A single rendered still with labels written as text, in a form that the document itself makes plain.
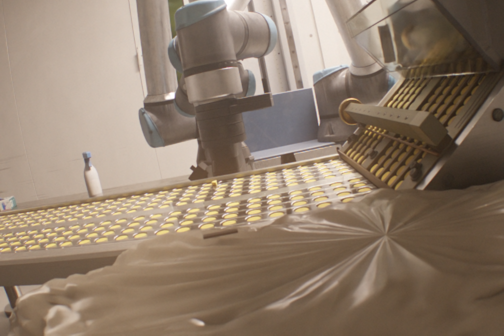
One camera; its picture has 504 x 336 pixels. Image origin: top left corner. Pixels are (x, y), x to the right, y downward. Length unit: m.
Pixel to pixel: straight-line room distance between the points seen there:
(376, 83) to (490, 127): 1.05
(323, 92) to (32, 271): 1.22
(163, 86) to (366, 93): 0.70
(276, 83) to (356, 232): 1.43
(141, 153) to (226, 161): 2.27
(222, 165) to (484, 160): 0.42
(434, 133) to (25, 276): 0.33
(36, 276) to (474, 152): 0.35
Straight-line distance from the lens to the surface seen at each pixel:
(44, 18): 3.26
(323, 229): 0.17
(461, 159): 0.27
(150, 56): 1.27
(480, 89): 0.30
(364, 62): 1.28
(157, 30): 1.27
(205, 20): 0.59
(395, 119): 0.30
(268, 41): 0.71
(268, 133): 1.49
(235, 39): 0.63
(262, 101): 0.58
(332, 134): 1.39
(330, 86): 1.38
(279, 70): 1.58
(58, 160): 3.17
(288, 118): 1.50
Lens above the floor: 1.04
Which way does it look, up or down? 7 degrees down
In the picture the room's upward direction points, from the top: 11 degrees counter-clockwise
